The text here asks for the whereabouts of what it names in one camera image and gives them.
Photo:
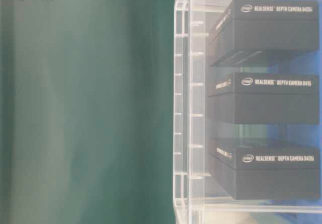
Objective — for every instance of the black RealSense D415 box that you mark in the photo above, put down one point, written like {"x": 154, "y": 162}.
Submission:
{"x": 265, "y": 98}

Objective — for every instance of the clear plastic storage case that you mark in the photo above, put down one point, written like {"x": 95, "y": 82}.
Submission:
{"x": 197, "y": 197}

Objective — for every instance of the blue plastic liner sheet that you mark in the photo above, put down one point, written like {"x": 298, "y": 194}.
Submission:
{"x": 309, "y": 135}

